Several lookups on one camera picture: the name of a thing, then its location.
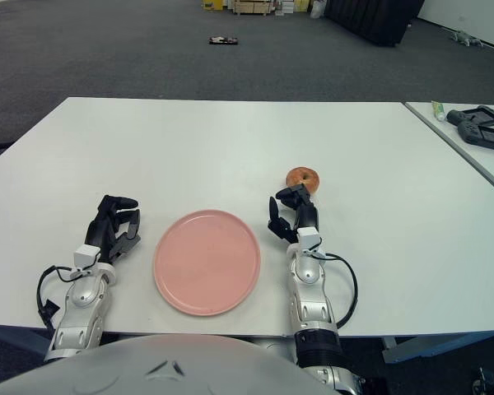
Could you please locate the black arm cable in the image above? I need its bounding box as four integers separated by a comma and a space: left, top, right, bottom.
315, 251, 359, 329
35, 265, 83, 330

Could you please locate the blue grey table frame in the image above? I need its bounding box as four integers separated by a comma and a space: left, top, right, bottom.
0, 323, 494, 364

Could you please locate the red yellow apple with sticker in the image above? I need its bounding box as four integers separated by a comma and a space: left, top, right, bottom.
286, 165, 322, 194

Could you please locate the black curtain partition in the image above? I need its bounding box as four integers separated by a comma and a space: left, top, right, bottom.
324, 0, 426, 47

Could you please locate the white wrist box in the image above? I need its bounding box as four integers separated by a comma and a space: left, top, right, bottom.
297, 227, 323, 252
73, 244, 100, 268

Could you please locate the grey robot torso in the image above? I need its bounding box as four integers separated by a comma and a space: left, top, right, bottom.
0, 332, 343, 395

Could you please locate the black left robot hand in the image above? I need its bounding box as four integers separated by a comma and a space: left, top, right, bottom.
85, 194, 143, 264

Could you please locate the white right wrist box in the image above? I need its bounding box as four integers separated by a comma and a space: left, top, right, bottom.
297, 227, 323, 252

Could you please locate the pink round plate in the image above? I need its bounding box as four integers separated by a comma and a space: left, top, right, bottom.
153, 208, 263, 317

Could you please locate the black handheld controller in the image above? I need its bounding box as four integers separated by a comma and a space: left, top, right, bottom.
456, 122, 494, 154
445, 105, 494, 128

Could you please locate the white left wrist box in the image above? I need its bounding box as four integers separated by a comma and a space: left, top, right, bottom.
73, 244, 100, 268

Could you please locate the grey robot dog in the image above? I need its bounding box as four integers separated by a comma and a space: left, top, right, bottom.
450, 30, 485, 47

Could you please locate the black wheeled base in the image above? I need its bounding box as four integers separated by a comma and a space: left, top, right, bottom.
473, 367, 494, 395

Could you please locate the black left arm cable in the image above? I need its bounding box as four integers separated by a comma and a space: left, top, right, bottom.
35, 265, 83, 330

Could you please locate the wooden crate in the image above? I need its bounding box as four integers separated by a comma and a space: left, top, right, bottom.
230, 0, 277, 16

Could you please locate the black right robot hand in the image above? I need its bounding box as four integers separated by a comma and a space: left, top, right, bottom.
266, 184, 320, 246

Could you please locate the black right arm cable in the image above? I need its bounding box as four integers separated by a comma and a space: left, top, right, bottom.
315, 251, 359, 329

